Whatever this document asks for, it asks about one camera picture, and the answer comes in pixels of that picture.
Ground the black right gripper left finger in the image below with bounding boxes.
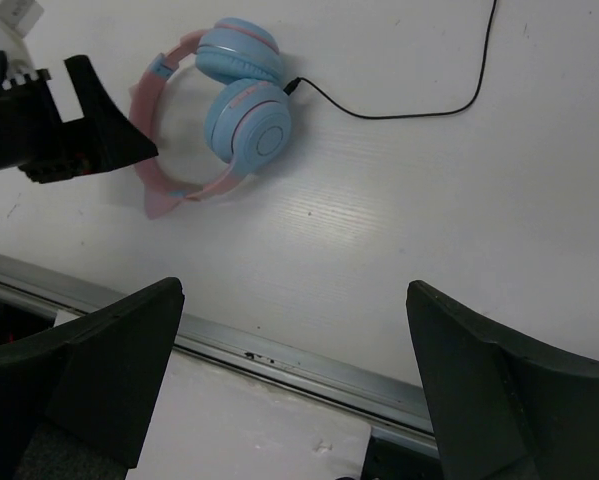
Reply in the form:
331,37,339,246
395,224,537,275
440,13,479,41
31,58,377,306
0,277,184,479

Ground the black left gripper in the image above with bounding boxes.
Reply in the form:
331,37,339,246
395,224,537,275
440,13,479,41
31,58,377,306
0,50,158,184

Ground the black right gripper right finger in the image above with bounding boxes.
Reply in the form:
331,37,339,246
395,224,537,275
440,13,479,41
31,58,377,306
406,280,599,479

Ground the thin black headphone cable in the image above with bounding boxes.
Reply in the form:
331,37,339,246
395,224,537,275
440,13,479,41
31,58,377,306
284,0,500,121

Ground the white front cover plate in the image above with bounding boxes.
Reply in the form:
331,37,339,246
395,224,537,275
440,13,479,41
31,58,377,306
128,353,371,479

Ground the aluminium front rail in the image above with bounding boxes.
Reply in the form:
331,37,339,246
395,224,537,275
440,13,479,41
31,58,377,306
0,255,438,457

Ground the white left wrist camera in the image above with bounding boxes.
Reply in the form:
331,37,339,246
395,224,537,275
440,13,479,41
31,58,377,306
0,0,44,88

